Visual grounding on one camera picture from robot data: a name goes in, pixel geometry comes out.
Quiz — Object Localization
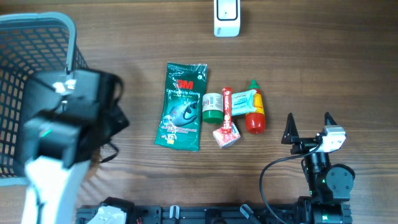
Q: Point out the green lid white jar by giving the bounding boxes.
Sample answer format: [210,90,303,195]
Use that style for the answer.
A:
[202,93,224,124]

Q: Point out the white barcode scanner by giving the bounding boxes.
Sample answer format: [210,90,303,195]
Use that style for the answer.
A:
[213,0,241,37]

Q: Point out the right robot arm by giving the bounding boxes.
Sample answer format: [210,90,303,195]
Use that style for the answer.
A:
[281,113,355,224]

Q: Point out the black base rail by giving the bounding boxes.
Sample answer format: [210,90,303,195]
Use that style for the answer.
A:
[75,197,353,224]

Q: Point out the red coffee stick sachet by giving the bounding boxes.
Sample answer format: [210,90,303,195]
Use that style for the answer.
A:
[221,87,232,134]

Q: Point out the right camera cable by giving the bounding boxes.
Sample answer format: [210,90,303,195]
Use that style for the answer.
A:
[259,136,324,224]

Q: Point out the red sriracha sauce bottle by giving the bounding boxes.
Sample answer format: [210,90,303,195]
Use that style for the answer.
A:
[245,80,266,134]

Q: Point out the red tissue packet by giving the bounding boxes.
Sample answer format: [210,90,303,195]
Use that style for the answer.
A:
[213,123,241,148]

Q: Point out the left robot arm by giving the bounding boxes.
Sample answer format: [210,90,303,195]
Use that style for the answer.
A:
[19,69,129,223]

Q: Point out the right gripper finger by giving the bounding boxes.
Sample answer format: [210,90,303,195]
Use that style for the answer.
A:
[325,112,337,126]
[281,113,300,144]

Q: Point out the green 3M gloves packet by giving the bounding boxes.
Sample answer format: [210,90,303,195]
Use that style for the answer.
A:
[154,62,208,151]

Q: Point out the grey plastic mesh basket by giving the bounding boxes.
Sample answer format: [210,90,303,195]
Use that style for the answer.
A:
[1,12,87,187]

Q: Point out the pale green wipes packet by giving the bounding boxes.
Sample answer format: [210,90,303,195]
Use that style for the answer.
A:
[231,90,257,116]

